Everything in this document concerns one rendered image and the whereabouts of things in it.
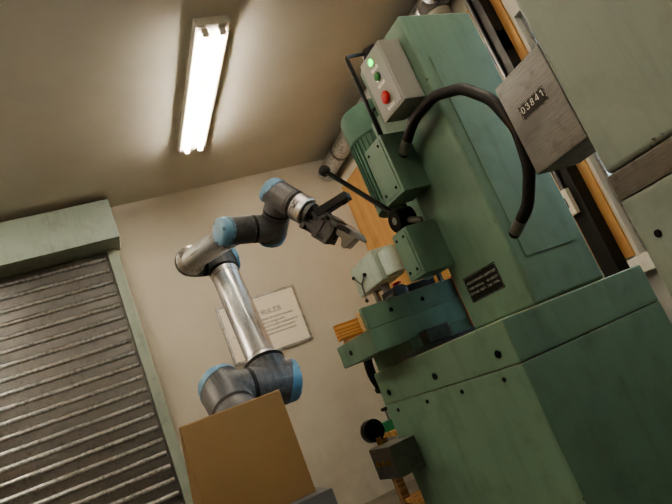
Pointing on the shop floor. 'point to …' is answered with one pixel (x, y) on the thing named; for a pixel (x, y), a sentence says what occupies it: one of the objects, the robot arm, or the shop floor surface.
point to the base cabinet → (555, 424)
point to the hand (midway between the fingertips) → (363, 237)
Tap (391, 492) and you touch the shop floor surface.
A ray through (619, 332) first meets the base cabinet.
